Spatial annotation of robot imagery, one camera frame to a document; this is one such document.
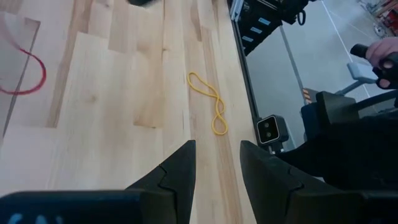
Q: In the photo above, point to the red rubber band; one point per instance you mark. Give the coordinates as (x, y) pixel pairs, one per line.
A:
(42, 73)

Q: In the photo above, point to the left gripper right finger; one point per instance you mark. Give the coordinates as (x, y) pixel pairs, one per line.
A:
(280, 193)

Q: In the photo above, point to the person's hand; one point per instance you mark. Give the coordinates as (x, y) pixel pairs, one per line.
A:
(381, 49)

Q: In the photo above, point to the grey metal pole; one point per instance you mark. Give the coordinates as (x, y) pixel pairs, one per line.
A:
(292, 59)

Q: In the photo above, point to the red background equipment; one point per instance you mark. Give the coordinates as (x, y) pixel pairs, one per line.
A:
(388, 17)

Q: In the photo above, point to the yellow rubber band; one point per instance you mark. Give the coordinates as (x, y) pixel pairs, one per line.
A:
(217, 102)

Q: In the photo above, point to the grey chair armrest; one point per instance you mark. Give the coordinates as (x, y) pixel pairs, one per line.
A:
(360, 73)

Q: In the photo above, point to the black equipment with blue labels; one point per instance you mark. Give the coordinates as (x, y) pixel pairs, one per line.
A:
(264, 21)

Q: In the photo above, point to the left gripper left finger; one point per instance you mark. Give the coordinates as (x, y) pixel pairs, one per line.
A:
(174, 186)

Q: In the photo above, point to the black aluminium table frame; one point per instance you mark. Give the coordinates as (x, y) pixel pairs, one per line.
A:
(245, 71)

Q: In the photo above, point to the table-level camera box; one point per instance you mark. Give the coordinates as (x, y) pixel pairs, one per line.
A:
(269, 130)

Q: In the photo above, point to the orange striped label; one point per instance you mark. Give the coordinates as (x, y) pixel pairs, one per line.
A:
(308, 96)

